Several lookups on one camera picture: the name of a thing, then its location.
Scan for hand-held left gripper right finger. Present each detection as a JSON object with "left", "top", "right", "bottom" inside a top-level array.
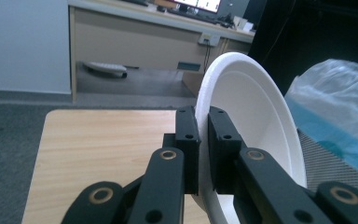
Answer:
[{"left": 207, "top": 105, "right": 244, "bottom": 194}]

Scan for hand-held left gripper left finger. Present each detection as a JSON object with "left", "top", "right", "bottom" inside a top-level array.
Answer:
[{"left": 162, "top": 105, "right": 201, "bottom": 196}]

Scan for metal mesh waste bin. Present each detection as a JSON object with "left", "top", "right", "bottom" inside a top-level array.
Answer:
[{"left": 296, "top": 129, "right": 358, "bottom": 195}]

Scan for clear blue plastic bin bag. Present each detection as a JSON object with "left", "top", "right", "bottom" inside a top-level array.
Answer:
[{"left": 283, "top": 58, "right": 358, "bottom": 181}]

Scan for blue desk label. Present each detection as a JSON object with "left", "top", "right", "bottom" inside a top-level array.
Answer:
[{"left": 176, "top": 61, "right": 201, "bottom": 71}]

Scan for grey power strip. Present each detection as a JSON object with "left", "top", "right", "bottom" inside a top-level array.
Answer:
[{"left": 198, "top": 32, "right": 222, "bottom": 48}]

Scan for beige office desk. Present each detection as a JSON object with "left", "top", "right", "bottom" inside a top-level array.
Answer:
[{"left": 67, "top": 0, "right": 256, "bottom": 104}]

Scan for small white desk items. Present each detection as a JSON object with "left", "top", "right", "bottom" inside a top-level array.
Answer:
[{"left": 232, "top": 16, "right": 255, "bottom": 32}]

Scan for black keyboard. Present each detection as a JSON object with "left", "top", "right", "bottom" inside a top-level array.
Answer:
[{"left": 167, "top": 8, "right": 231, "bottom": 27}]

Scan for black curtain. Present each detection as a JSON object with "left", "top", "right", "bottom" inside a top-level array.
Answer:
[{"left": 247, "top": 0, "right": 358, "bottom": 96}]

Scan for computer monitor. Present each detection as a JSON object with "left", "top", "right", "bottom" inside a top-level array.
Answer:
[{"left": 172, "top": 0, "right": 223, "bottom": 14}]

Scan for black power cable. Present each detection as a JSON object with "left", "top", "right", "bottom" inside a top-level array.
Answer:
[{"left": 202, "top": 43, "right": 213, "bottom": 76}]

